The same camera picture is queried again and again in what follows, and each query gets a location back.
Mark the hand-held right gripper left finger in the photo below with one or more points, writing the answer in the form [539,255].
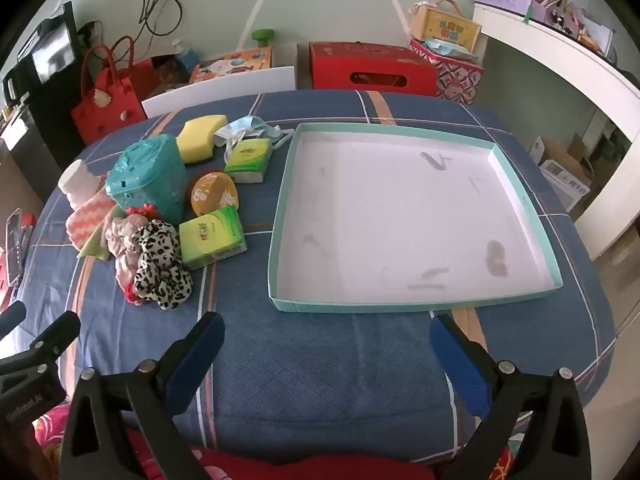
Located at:
[192,365]

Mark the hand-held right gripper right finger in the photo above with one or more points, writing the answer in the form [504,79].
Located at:
[460,367]

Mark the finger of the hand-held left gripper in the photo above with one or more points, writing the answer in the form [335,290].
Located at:
[55,335]
[10,317]

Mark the light green cloth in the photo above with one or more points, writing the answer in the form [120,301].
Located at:
[97,249]

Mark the leopard print scrunchie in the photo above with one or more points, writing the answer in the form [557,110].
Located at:
[160,270]

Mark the pink scrunchie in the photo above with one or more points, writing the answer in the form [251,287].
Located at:
[120,240]

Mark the pink zigzag cloth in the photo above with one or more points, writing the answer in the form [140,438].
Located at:
[87,220]

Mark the green tissue pack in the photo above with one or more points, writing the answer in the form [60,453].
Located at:
[247,157]
[210,237]

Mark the white tray with teal rim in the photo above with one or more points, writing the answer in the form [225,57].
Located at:
[400,210]

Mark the red floral cloth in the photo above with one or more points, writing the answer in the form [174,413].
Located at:
[300,467]

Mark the black cabinet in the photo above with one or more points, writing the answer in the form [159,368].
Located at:
[45,145]

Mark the teal wet wipe canister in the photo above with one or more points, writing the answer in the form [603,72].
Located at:
[145,175]

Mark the white labelled appliance box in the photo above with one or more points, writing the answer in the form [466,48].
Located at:
[567,184]

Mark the yellow sponge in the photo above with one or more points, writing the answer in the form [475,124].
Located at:
[200,137]

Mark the red felt bag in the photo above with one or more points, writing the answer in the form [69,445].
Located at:
[105,105]

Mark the blue face mask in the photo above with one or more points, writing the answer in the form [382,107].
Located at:
[250,127]

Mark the black screen device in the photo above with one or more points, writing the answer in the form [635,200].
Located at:
[52,57]

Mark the white foam board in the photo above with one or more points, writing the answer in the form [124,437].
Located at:
[225,87]

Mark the brown cardboard box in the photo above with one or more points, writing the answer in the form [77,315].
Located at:
[165,72]

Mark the red patterned tin box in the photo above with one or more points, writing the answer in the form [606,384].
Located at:
[457,80]

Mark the orange toy box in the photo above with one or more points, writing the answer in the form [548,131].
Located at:
[235,62]

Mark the water bottle with blue label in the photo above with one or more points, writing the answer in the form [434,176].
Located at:
[185,54]

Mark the red gift box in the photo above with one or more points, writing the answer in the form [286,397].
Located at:
[370,62]

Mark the blue wet wipes pack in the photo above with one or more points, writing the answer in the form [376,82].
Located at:
[445,46]

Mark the white curved shelf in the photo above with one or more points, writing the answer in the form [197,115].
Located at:
[550,50]

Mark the green dumbbell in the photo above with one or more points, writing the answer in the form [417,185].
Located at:
[262,35]

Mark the pile of colourful craft supplies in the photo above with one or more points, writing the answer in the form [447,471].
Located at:
[555,0]

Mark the wall power socket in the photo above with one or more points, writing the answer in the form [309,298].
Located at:
[90,30]

